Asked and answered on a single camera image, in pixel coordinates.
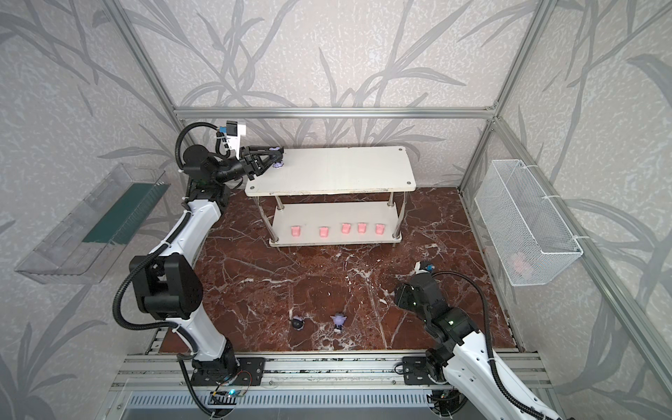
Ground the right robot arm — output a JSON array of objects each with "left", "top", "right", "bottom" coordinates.
[{"left": 395, "top": 269, "right": 561, "bottom": 419}]

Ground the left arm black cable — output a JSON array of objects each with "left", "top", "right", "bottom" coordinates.
[{"left": 111, "top": 121, "right": 232, "bottom": 418}]

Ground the pink toy in basket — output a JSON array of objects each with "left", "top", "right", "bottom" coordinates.
[{"left": 510, "top": 253, "right": 534, "bottom": 279}]

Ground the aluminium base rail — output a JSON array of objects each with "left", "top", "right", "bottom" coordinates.
[{"left": 107, "top": 350, "right": 552, "bottom": 392}]

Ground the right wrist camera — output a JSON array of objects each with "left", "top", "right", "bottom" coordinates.
[{"left": 414, "top": 261, "right": 435, "bottom": 275}]

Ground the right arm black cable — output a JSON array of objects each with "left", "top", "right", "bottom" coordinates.
[{"left": 429, "top": 269, "right": 558, "bottom": 420}]

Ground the clear plastic wall bin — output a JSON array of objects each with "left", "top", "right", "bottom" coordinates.
[{"left": 15, "top": 164, "right": 170, "bottom": 285}]

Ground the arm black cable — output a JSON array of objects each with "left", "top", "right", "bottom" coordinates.
[
  {"left": 111, "top": 121, "right": 232, "bottom": 418},
  {"left": 429, "top": 269, "right": 558, "bottom": 420}
]

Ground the white two-tier shelf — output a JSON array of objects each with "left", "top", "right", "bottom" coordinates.
[{"left": 245, "top": 145, "right": 417, "bottom": 248}]

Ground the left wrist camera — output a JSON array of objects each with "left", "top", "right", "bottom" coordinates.
[{"left": 215, "top": 121, "right": 247, "bottom": 159}]

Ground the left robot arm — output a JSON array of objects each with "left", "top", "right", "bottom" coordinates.
[{"left": 113, "top": 145, "right": 284, "bottom": 382}]

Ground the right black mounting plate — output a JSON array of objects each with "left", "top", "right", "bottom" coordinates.
[{"left": 402, "top": 356, "right": 444, "bottom": 386}]

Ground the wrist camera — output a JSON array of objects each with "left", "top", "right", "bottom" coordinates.
[
  {"left": 215, "top": 121, "right": 247, "bottom": 159},
  {"left": 414, "top": 261, "right": 435, "bottom": 275}
]

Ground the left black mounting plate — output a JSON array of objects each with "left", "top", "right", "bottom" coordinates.
[{"left": 190, "top": 357, "right": 266, "bottom": 387}]

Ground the purple figure toy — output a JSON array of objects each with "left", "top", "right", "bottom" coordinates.
[{"left": 331, "top": 313, "right": 348, "bottom": 333}]

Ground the black mounting plate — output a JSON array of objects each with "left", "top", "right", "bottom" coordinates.
[
  {"left": 190, "top": 357, "right": 266, "bottom": 387},
  {"left": 402, "top": 356, "right": 444, "bottom": 386}
]

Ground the aluminium frame crossbar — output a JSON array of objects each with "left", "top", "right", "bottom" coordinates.
[{"left": 174, "top": 107, "right": 495, "bottom": 120}]

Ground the white wire mesh basket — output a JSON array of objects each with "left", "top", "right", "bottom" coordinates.
[{"left": 475, "top": 159, "right": 583, "bottom": 287}]

